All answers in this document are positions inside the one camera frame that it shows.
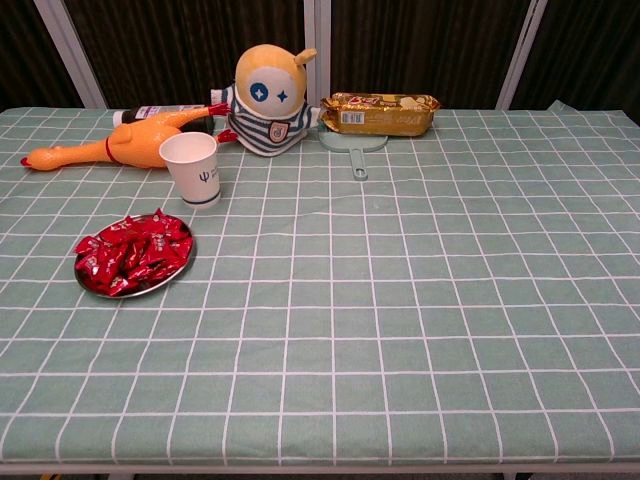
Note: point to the round metal plate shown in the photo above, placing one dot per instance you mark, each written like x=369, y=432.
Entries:
x=155, y=288

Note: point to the light green hand mirror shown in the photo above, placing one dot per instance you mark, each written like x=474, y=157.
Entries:
x=359, y=165

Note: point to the green checked tablecloth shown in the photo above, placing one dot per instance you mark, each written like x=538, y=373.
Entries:
x=400, y=300

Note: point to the gold biscuit package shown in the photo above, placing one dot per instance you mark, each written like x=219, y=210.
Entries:
x=380, y=122

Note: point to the white paper cup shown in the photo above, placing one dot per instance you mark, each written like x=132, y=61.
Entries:
x=197, y=175

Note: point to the red wrapped candy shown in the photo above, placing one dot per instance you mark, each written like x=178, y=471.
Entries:
x=161, y=223
x=92, y=266
x=117, y=286
x=89, y=246
x=181, y=246
x=122, y=231

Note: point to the yellow plush doll striped shirt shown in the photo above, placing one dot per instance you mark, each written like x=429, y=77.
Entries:
x=270, y=75

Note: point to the orange rubber chicken toy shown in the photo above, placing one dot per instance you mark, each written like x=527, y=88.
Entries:
x=135, y=145

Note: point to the dark bottle white cap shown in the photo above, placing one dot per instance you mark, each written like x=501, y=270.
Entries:
x=132, y=114

